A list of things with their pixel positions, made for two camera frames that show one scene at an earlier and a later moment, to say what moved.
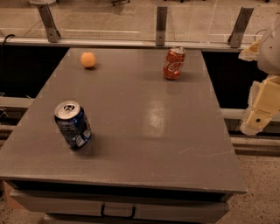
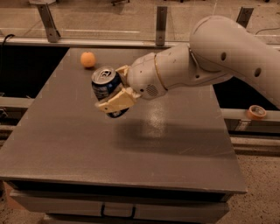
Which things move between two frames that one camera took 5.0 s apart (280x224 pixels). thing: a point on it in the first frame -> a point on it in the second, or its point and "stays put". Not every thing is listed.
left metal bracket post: [52, 31] stays put
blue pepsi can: [73, 123] -> [104, 81]
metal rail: [126, 44] stays put
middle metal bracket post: [161, 16] stays put
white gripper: [269, 55] -> [143, 76]
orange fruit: [87, 59] stays put
